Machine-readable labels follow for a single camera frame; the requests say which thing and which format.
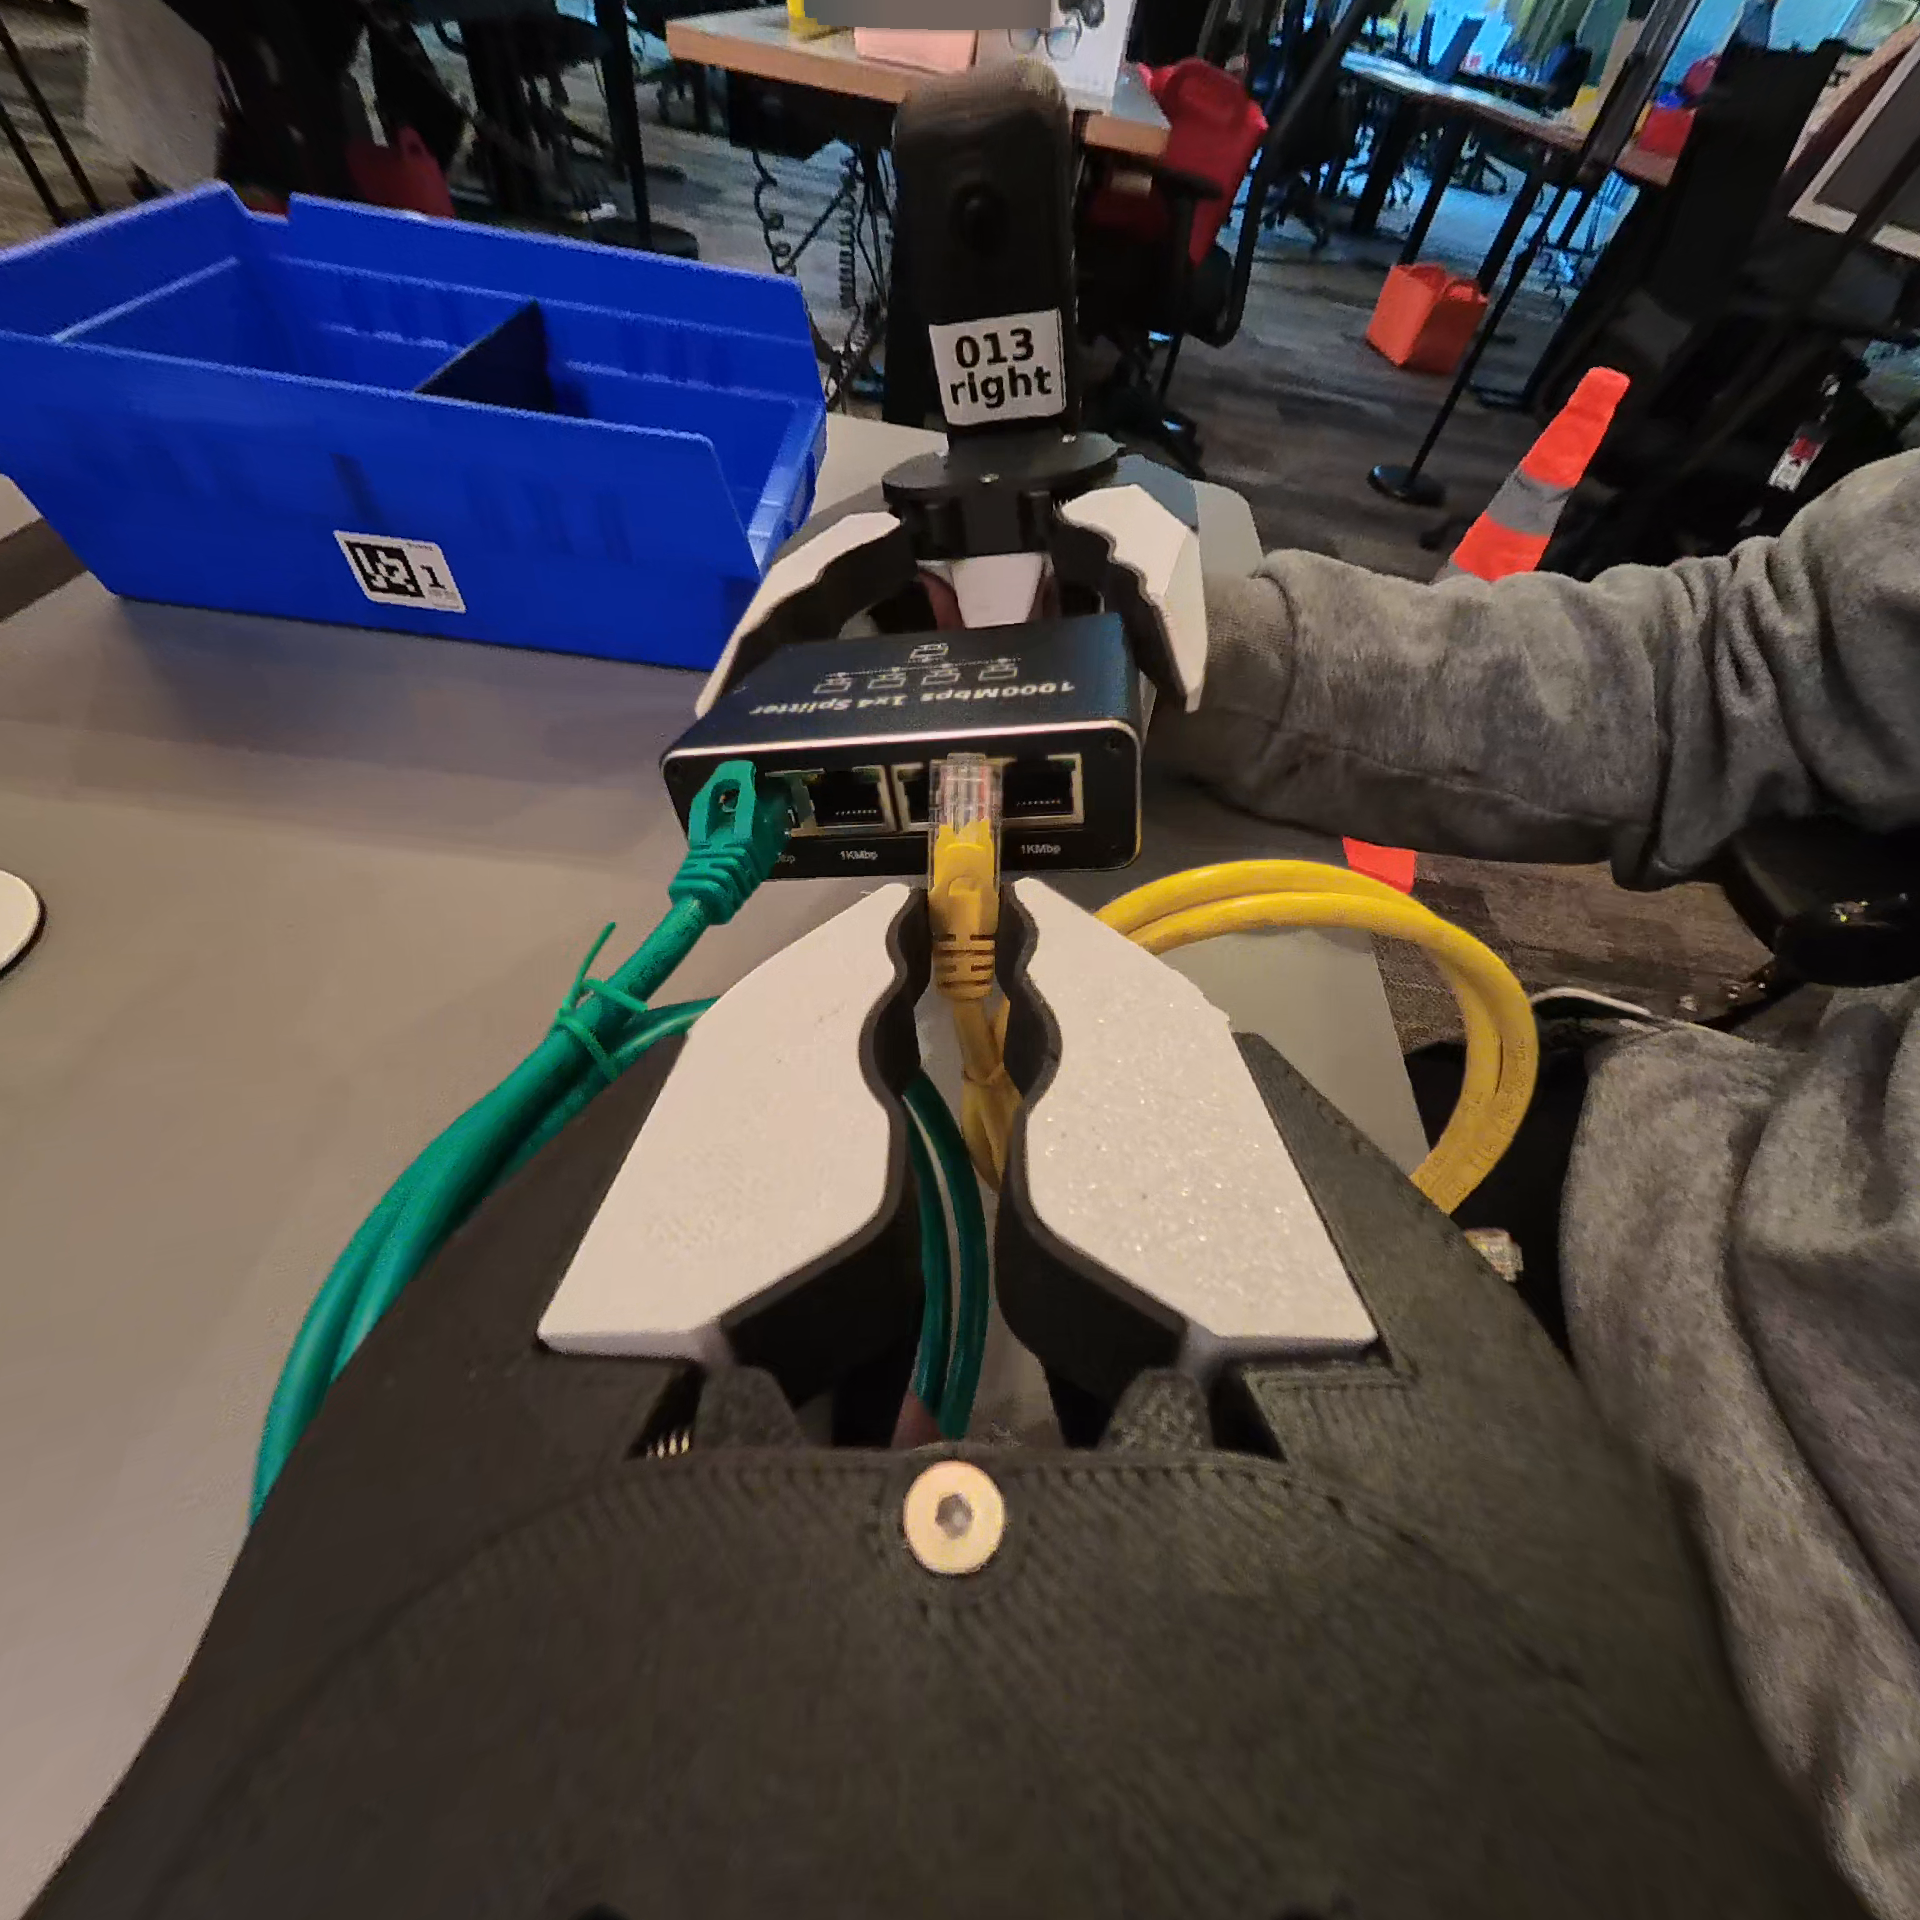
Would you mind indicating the white eyewear box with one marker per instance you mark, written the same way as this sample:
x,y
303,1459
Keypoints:
x,y
1090,44

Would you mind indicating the person's right forearm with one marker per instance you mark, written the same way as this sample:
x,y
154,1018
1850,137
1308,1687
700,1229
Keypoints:
x,y
1575,704

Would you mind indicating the instruction sheet on stand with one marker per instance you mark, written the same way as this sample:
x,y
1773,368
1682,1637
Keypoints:
x,y
14,922

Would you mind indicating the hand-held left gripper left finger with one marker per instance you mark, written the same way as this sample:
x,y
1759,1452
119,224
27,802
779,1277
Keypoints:
x,y
750,1141

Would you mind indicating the wood-edged desk with mannequin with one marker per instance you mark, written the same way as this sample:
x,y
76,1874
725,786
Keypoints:
x,y
722,44

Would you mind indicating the black ethernet splitter box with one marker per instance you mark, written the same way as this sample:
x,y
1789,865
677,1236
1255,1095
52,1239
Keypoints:
x,y
901,675

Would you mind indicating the black stanchion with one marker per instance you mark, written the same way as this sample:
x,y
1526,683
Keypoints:
x,y
1406,482

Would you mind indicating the blue plastic storage bin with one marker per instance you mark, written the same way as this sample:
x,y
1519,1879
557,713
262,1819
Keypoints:
x,y
452,493

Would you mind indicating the red bag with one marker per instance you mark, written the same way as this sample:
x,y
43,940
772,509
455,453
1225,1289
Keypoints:
x,y
1186,136

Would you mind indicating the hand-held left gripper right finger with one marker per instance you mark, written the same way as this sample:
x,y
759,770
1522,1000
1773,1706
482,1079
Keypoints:
x,y
1171,1170

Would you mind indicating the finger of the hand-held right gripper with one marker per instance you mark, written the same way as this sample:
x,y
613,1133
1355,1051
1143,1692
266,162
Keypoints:
x,y
1171,585
797,592

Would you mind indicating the pink mannequin head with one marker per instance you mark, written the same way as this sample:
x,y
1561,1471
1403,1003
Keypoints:
x,y
901,44

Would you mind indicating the person's grey sweatshirt torso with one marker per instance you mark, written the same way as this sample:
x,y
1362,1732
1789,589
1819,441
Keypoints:
x,y
1771,1424

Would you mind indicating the orange traffic cone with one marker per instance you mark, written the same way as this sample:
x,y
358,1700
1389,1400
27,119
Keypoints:
x,y
1561,464

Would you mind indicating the orange plastic bin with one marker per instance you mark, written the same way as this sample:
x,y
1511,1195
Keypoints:
x,y
1426,323

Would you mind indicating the small yellow plastic bin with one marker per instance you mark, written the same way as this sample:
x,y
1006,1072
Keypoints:
x,y
820,19

